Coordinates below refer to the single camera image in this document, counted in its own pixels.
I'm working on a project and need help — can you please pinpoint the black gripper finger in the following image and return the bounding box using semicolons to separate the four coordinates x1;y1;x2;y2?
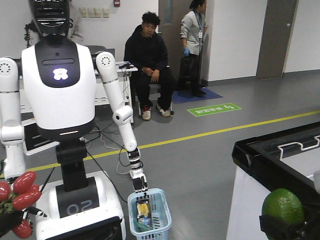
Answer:
259;214;297;240
0;211;24;238

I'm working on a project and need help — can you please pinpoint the green avocado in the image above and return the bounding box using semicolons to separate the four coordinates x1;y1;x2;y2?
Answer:
261;188;305;224

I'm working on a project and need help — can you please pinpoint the red cherry tomato bunch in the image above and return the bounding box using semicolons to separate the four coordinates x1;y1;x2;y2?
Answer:
0;171;42;239

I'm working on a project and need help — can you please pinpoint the light blue plastic basket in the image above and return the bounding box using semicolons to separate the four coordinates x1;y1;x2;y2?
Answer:
127;188;172;240

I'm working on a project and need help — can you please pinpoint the black chips can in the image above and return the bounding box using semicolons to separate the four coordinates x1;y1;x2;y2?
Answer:
136;197;152;226

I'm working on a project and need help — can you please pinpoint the teal goji berry pouch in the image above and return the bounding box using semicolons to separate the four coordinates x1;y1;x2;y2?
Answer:
135;221;153;233

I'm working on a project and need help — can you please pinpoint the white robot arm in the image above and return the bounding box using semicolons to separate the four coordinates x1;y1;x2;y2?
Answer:
0;57;26;184

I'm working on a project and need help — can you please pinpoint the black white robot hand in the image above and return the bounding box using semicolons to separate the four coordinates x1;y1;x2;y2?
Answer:
22;206;48;218

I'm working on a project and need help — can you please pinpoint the black white robot hand other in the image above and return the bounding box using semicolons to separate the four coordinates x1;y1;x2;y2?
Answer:
130;172;149;200

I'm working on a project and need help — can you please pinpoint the white robot wheeled base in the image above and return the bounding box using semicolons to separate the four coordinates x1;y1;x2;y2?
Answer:
35;171;126;240

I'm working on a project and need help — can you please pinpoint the green floor sign sticker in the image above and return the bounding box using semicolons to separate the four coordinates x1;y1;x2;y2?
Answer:
187;103;242;117

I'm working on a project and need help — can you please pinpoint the person in black clothes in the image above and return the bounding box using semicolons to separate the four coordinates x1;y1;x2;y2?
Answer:
123;11;177;121

